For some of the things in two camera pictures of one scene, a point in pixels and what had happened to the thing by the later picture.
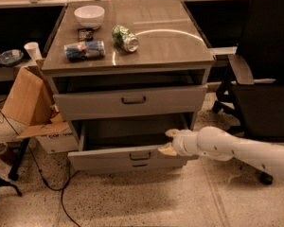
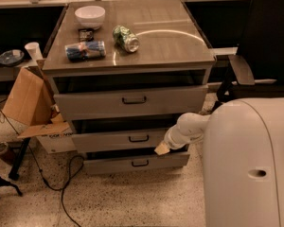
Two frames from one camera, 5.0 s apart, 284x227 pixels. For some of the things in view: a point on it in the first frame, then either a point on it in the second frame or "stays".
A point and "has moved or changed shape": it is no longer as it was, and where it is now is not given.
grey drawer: [128, 144] has moved or changed shape
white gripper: [179, 143] → [168, 141]
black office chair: [258, 99] stays
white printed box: [59, 143] stays
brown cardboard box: [29, 102] stays
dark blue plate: [10, 57] stays
